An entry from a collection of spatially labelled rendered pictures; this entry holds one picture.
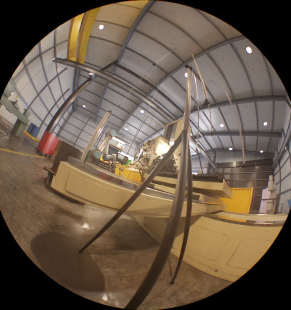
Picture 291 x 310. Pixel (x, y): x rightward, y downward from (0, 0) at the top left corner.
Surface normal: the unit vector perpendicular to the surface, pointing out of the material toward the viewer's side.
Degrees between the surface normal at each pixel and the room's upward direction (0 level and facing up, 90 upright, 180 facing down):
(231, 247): 90
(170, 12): 169
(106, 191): 90
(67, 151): 90
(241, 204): 90
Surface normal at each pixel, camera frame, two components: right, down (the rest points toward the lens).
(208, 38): -0.41, 0.90
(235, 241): -0.80, -0.42
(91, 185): 0.51, -0.09
